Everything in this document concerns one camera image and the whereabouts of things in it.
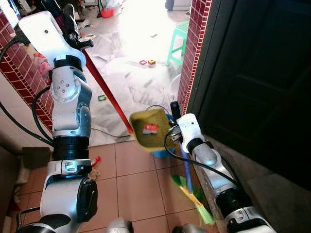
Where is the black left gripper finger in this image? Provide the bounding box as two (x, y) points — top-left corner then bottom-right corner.
(62, 4), (78, 33)

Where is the yellow-green dustpan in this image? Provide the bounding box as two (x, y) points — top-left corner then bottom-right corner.
(129, 108), (181, 152)

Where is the red broom handle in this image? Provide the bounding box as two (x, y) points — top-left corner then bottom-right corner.
(82, 49), (135, 135)

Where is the red plastic basin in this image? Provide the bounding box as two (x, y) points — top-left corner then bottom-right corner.
(100, 8), (115, 19)

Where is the green plastic stool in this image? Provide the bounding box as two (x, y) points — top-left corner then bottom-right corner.
(166, 21), (190, 67)

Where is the red snack wrapper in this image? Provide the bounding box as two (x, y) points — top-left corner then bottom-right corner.
(91, 156), (102, 170)

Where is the crumpled paper scrap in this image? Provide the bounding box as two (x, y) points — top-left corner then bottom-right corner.
(87, 168), (101, 182)

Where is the dark wooden door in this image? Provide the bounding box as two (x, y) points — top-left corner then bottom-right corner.
(202, 0), (311, 191)

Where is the silver right robot leg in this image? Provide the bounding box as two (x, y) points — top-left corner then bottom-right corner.
(172, 223), (196, 233)

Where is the silver robot leg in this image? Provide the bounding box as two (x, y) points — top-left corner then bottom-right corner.
(172, 223), (196, 233)
(105, 218), (135, 233)

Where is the silver left robot leg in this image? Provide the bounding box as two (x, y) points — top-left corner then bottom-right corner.
(105, 218), (135, 233)

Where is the brown cardboard piece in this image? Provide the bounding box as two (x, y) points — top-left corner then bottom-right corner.
(21, 147), (52, 169)

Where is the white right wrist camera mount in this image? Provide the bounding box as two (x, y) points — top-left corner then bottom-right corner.
(177, 114), (205, 147)

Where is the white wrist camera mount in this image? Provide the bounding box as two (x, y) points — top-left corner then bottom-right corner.
(18, 11), (86, 67)
(177, 114), (205, 147)

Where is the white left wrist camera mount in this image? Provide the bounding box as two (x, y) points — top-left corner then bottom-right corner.
(18, 11), (86, 67)

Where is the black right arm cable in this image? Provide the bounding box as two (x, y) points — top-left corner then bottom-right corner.
(164, 130), (240, 186)

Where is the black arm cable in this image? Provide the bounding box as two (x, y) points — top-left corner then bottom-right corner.
(0, 38), (55, 148)
(164, 130), (240, 186)

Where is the thin black floor cable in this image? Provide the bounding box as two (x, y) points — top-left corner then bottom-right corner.
(91, 127), (133, 139)

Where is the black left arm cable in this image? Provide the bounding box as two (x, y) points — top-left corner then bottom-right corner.
(0, 38), (55, 148)

